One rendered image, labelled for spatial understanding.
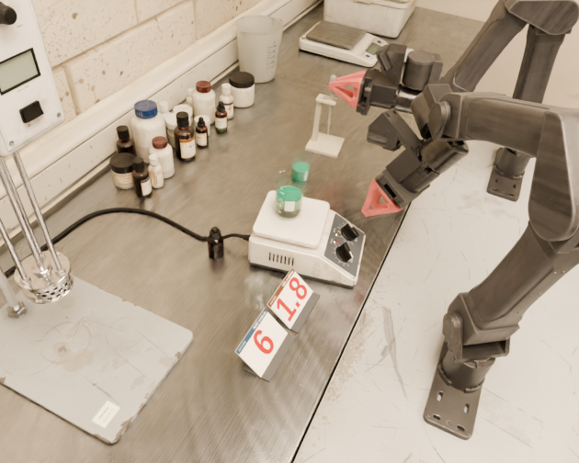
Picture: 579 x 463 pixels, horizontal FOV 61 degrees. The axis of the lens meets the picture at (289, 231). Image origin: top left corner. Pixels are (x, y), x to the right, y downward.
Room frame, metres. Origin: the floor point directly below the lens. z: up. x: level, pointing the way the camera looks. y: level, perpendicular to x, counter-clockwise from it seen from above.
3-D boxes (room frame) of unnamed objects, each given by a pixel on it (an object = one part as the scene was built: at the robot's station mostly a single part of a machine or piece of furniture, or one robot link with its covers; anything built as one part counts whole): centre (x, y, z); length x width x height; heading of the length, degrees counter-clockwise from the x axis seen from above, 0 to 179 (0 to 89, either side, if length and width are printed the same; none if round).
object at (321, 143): (1.02, -0.07, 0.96); 0.08 x 0.08 x 0.13; 76
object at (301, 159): (0.88, -0.01, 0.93); 0.04 x 0.04 x 0.06
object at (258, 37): (1.36, 0.13, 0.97); 0.18 x 0.13 x 0.15; 147
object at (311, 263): (0.65, -0.03, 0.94); 0.22 x 0.13 x 0.08; 80
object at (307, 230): (0.65, 0.00, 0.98); 0.12 x 0.12 x 0.01; 80
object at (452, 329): (0.42, -0.28, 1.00); 0.09 x 0.06 x 0.06; 104
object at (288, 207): (0.66, 0.01, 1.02); 0.06 x 0.05 x 0.08; 35
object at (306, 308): (0.52, -0.02, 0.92); 0.09 x 0.06 x 0.04; 158
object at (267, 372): (0.42, 0.02, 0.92); 0.09 x 0.06 x 0.04; 158
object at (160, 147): (0.85, 0.29, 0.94); 0.05 x 0.05 x 0.09
